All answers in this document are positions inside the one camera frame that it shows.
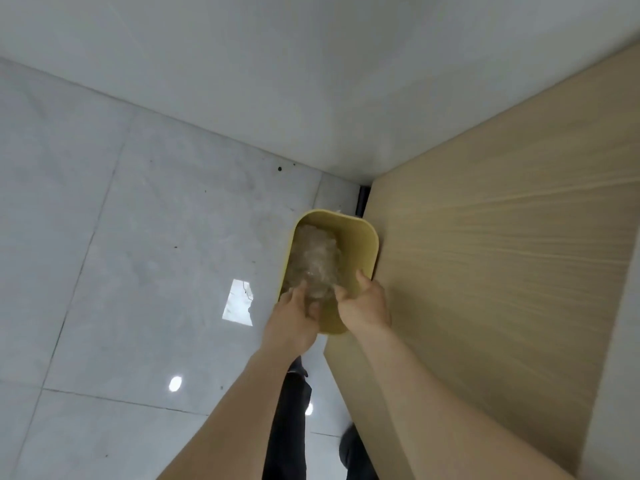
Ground person's left hand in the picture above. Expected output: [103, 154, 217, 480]
[261, 282, 322, 358]

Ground person's right hand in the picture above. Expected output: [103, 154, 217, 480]
[333, 269, 392, 340]

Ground clear plastic bag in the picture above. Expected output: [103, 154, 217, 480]
[281, 225, 347, 304]

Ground person's right forearm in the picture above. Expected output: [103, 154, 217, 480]
[349, 325, 578, 480]

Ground person's left forearm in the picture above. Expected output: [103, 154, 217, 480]
[156, 345, 312, 480]

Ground yellow plastic waste bin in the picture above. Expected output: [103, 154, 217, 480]
[276, 209, 379, 336]

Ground dark trousers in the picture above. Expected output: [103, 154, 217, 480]
[261, 356, 382, 480]

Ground light wooden cabinet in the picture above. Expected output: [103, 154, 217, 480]
[324, 42, 640, 480]

